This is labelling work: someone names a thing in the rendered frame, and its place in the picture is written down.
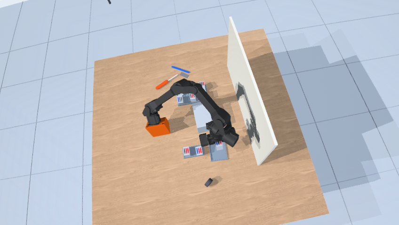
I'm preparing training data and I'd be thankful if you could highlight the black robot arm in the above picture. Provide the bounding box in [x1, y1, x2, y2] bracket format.
[143, 79, 239, 148]

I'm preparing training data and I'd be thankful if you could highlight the white flat panel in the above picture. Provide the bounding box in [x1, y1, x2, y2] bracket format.
[227, 17, 278, 166]

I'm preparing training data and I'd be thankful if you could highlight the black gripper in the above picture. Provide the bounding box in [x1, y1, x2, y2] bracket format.
[199, 127, 236, 147]

